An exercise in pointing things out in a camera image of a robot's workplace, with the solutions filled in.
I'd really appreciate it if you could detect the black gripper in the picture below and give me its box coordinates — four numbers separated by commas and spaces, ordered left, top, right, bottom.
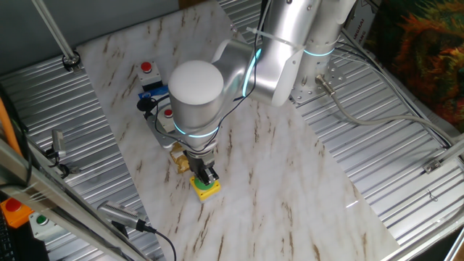
185, 150, 220, 186

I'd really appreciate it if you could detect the yellow box green button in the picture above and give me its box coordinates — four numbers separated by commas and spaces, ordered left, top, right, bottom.
188, 175, 221, 202

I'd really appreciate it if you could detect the grey box large red button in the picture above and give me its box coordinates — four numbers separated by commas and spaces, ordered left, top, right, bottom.
136, 60, 162, 91

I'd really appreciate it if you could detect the gold tissue pack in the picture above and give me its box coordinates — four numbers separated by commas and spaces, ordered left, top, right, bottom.
169, 141, 191, 174

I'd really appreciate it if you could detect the white marble pattern mat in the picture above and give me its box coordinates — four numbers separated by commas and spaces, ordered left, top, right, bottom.
75, 0, 399, 261

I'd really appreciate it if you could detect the blue tissue pack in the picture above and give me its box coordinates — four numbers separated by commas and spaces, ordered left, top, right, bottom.
138, 85, 170, 101

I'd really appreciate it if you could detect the black metal clamp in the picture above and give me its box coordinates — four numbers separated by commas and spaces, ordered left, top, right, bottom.
45, 128, 80, 178

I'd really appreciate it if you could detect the white zip tie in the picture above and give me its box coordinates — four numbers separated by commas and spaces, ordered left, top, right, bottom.
246, 25, 305, 50

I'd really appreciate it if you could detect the grey box green button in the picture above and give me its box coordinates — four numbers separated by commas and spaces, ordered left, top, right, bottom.
28, 212, 65, 242

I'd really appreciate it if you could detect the orange box red button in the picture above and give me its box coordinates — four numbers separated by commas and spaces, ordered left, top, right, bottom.
0, 197, 36, 229

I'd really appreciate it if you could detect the metal pole with base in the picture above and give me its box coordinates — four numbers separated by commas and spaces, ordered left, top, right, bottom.
30, 0, 83, 72

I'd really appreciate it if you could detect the black keyboard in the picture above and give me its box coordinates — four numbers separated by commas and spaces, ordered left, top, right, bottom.
0, 215, 17, 261

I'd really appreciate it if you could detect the cardboard box red print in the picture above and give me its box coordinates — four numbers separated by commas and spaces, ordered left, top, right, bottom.
342, 0, 381, 48

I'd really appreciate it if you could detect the colourful patterned cloth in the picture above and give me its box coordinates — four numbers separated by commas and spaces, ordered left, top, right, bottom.
364, 0, 464, 133

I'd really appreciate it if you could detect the long black arm cable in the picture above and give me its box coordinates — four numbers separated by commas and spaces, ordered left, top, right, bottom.
152, 94, 222, 153
215, 0, 271, 128

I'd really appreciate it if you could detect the black camera cable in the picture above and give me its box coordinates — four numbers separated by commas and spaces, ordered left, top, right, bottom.
137, 220, 178, 261

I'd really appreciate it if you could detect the silver ribbed camera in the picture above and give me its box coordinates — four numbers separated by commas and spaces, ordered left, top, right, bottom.
96, 200, 148, 233

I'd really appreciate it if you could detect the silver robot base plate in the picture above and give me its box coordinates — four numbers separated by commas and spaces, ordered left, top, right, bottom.
288, 59, 347, 106

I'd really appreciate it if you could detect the aluminium frame beam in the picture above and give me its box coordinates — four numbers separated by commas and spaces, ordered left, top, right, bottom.
0, 137, 149, 261

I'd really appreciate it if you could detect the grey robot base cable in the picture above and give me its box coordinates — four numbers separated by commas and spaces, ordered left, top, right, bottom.
314, 74, 457, 146

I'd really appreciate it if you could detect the orange cable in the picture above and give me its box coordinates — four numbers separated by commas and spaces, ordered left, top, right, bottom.
0, 97, 22, 157

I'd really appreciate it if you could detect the small metal corner bracket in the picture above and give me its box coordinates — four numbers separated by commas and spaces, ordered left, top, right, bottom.
422, 158, 444, 174

